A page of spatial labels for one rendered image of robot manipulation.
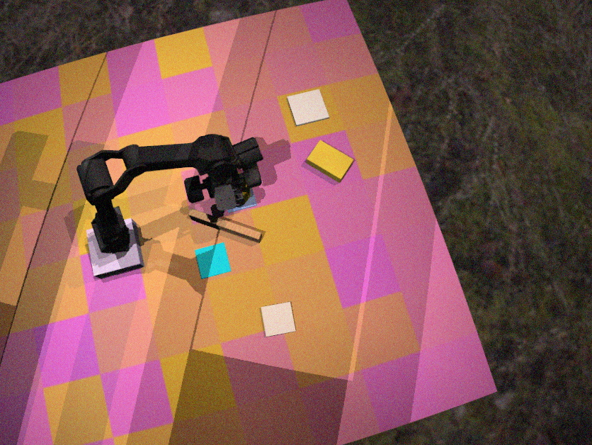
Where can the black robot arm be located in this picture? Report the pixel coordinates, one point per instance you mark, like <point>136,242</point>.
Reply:
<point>211,154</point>

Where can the yellow rectangular block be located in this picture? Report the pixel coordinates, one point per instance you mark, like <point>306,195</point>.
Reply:
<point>329,161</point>

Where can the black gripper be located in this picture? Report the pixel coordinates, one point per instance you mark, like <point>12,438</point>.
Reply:
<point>194,188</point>

